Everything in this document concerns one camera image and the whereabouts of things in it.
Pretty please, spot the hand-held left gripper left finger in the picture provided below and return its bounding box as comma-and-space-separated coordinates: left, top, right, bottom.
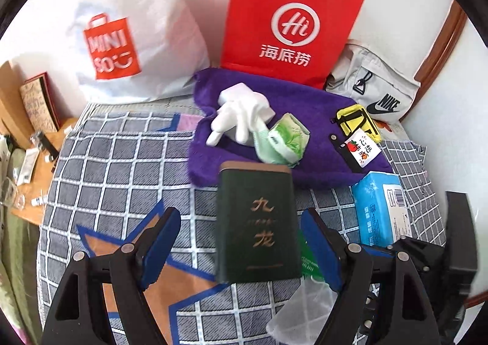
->
41, 207, 182, 345

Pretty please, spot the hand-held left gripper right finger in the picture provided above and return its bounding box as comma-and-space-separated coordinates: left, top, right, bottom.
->
300, 208, 440, 345

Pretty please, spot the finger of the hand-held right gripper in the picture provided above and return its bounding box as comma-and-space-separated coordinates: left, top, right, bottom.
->
360, 236, 447, 281

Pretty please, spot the blue tissue pack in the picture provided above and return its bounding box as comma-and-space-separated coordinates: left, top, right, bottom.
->
351, 172, 414, 247

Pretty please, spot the dark green tin box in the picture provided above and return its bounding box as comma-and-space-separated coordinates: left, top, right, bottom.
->
215, 161, 302, 284

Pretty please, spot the white fruit print card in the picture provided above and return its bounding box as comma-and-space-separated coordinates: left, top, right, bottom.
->
345, 129, 381, 163

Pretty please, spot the light green mask pack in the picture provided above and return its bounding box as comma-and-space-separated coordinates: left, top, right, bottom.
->
253, 112, 311, 168

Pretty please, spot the yellow small bag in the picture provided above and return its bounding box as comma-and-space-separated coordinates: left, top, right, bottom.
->
330, 104, 382, 174

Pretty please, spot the white glove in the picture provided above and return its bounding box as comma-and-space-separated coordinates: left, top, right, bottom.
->
206, 82, 276, 148

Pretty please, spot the clear plastic bag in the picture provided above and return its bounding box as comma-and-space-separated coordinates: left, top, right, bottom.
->
266, 276, 338, 345

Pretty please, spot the purple towel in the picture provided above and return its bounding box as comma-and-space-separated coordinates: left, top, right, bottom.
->
188, 68, 393, 190

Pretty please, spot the grey checkered bedsheet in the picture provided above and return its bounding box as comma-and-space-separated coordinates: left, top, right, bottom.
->
36, 101, 447, 345

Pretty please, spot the wooden bedside table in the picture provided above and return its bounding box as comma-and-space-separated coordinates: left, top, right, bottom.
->
0, 61, 79, 226

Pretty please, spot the light green bedding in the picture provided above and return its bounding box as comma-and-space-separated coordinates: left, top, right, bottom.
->
0, 135, 42, 345

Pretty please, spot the small black bottle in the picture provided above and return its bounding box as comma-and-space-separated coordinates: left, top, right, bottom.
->
30, 131, 60, 161

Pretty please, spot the white tube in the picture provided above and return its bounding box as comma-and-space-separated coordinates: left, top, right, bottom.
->
17, 149, 39, 183

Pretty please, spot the glass cup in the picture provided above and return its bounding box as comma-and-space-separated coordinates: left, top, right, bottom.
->
0, 177, 25, 212

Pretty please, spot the grey waist bag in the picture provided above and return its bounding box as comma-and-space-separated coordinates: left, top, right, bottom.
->
324, 40, 422, 125

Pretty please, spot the brown book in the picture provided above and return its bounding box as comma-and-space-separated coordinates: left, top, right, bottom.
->
19, 71, 62, 132

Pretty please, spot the white plastic shopping bag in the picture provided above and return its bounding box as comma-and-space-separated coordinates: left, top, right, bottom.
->
66, 0, 212, 104

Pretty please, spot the red paper bag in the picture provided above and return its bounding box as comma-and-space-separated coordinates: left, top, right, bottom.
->
220, 0, 367, 91

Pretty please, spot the wooden door frame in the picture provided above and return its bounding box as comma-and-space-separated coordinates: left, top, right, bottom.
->
396, 0, 468, 125

